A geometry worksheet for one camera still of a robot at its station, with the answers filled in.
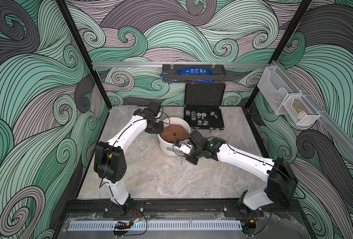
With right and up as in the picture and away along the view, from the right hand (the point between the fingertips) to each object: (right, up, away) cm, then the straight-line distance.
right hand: (189, 152), depth 82 cm
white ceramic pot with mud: (-8, +12, +11) cm, 18 cm away
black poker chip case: (+14, +29, +36) cm, 48 cm away
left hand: (-16, +13, +5) cm, 21 cm away
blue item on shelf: (+6, +49, +10) cm, 51 cm away
